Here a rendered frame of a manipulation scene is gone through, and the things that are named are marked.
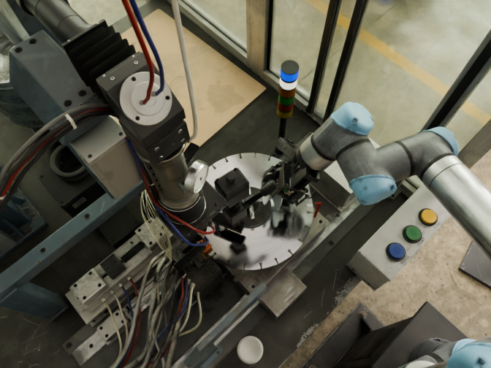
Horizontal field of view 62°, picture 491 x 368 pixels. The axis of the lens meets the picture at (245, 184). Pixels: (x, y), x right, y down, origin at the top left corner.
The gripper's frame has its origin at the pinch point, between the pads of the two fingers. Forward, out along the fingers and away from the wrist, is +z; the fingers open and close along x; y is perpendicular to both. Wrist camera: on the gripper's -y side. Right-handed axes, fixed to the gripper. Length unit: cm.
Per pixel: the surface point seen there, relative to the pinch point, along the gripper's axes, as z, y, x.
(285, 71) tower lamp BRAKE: -21.3, -21.8, -6.9
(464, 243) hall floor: 30, -38, 134
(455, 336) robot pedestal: -1, 26, 61
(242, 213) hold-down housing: -6.3, 12.2, -9.7
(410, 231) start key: -11.7, 4.7, 38.4
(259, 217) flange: 3.7, 4.6, 0.8
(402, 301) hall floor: 52, -10, 107
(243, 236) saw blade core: 7.5, 9.1, -1.7
